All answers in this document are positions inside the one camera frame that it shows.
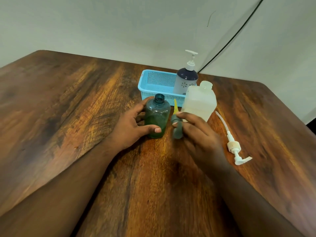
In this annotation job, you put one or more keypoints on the person's right hand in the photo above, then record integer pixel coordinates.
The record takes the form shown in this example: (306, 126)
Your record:
(202, 143)

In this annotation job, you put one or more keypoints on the person's left hand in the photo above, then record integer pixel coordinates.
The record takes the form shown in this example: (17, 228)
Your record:
(126, 128)

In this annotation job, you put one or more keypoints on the person's left thumb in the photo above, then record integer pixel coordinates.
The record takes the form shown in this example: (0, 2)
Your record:
(150, 129)

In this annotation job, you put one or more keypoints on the person's right thumb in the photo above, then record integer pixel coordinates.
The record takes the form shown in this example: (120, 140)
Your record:
(180, 125)

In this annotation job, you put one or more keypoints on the grey pump cap yellow tube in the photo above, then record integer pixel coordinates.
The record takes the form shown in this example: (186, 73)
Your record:
(177, 133)

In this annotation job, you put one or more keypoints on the teal green plastic bottle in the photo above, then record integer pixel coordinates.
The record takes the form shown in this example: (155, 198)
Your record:
(158, 113)

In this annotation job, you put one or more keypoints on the person's right forearm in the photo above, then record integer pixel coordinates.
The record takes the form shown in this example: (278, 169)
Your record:
(249, 207)

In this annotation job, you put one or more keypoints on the person's left forearm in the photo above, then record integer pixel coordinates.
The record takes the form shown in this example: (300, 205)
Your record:
(56, 192)

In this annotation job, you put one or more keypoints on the translucent white square bottle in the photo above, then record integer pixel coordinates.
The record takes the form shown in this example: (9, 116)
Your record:
(200, 103)

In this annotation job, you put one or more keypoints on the light blue plastic basket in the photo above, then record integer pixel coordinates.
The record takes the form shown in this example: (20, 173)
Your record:
(155, 82)

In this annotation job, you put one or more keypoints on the dark blue pump bottle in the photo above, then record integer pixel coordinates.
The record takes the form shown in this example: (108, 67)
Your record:
(186, 76)

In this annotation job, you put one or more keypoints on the white pump dispenser with tube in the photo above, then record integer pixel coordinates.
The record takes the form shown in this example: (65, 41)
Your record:
(233, 145)

